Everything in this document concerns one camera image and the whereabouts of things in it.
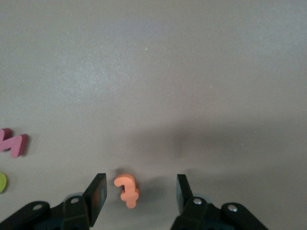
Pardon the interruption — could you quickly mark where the orange foam letter t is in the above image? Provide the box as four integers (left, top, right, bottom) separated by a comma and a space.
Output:
113, 174, 140, 209

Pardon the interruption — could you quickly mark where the brown table cover sheet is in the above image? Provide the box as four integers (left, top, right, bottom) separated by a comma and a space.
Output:
0, 0, 307, 230

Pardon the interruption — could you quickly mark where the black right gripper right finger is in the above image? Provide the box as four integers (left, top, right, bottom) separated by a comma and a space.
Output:
169, 174, 269, 230

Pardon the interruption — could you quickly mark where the crimson foam letter k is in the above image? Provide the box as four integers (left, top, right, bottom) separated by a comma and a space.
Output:
0, 128, 29, 159

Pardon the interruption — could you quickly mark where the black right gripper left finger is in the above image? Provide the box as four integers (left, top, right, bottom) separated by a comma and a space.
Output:
0, 172, 108, 230

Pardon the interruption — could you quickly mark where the yellow foam letter s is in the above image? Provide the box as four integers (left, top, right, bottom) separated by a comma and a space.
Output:
0, 172, 8, 194

